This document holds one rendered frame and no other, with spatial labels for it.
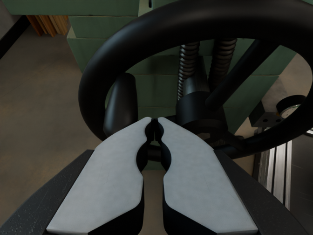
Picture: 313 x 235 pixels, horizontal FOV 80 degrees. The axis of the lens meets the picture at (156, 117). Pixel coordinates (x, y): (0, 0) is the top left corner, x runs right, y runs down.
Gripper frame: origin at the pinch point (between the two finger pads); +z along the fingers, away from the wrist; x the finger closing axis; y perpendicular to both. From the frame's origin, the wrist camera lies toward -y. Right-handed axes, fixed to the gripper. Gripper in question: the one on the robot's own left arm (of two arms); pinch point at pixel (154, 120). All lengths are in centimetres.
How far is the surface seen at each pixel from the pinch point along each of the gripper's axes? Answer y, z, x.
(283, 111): 12.3, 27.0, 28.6
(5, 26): 0, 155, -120
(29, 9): -7.2, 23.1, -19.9
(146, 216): 77, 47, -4
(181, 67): -0.2, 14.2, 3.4
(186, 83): 1.8, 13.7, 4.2
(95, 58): -3.1, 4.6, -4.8
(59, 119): 50, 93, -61
